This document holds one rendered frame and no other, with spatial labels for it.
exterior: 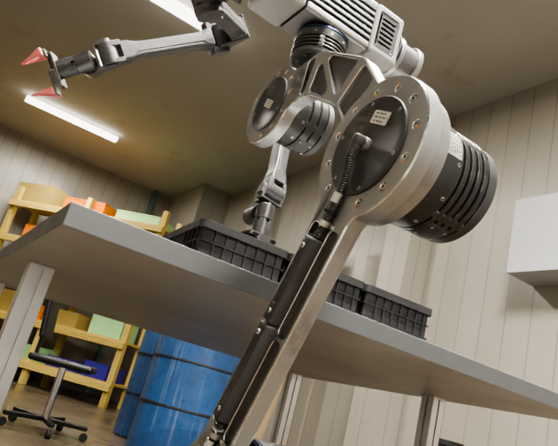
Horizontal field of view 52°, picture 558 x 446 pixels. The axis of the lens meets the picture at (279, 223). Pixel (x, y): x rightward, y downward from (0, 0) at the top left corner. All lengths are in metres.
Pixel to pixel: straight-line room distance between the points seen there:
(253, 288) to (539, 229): 3.11
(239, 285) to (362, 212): 0.33
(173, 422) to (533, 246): 2.55
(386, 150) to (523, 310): 3.46
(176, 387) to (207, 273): 2.89
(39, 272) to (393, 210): 0.98
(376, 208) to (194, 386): 3.16
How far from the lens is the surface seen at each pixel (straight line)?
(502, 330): 4.30
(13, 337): 1.53
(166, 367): 3.96
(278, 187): 1.86
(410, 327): 2.03
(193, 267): 1.03
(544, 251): 3.95
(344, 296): 1.86
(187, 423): 3.90
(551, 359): 4.05
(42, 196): 8.47
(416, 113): 0.84
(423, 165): 0.81
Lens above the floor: 0.47
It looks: 17 degrees up
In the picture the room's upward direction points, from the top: 15 degrees clockwise
